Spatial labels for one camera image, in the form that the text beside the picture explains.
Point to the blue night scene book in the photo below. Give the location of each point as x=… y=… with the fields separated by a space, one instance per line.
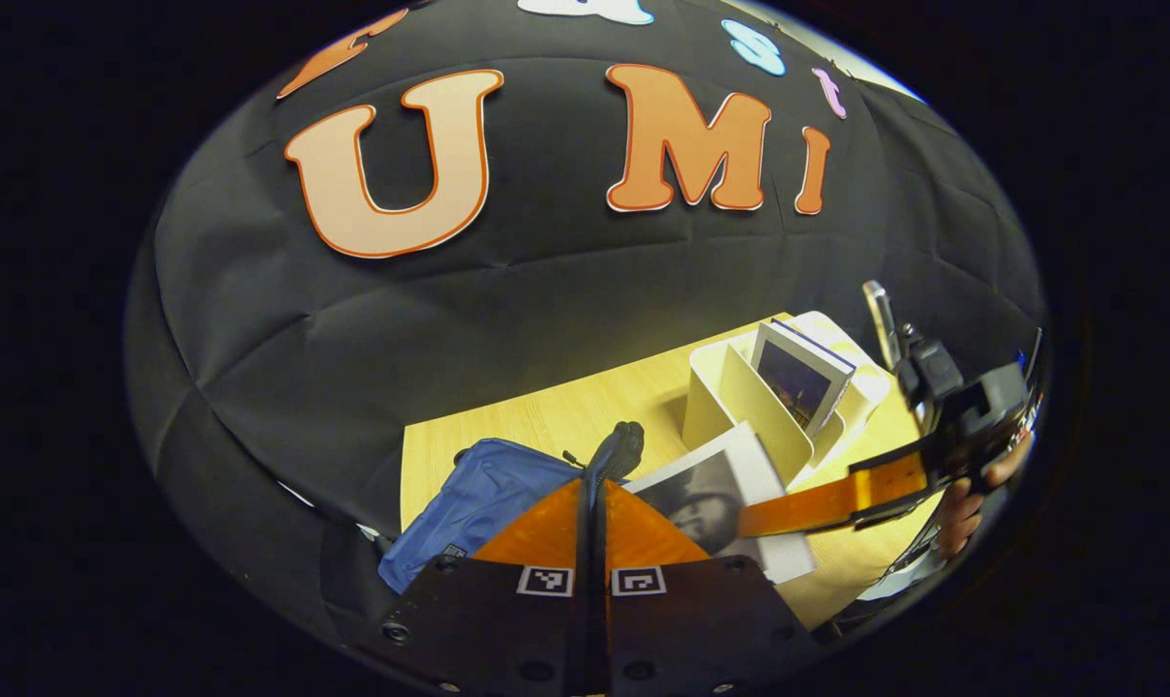
x=797 y=382

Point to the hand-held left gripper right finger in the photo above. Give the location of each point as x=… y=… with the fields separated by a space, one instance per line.
x=681 y=629

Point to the white bookshelf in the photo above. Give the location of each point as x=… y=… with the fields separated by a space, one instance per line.
x=730 y=407

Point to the blue schoolbag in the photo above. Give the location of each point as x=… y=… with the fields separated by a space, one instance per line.
x=488 y=494

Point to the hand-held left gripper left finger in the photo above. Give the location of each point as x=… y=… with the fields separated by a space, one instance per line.
x=488 y=629

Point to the grey portrait cover book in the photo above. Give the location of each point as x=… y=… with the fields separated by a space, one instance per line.
x=701 y=494

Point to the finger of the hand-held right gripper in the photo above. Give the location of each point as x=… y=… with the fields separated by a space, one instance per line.
x=817 y=503

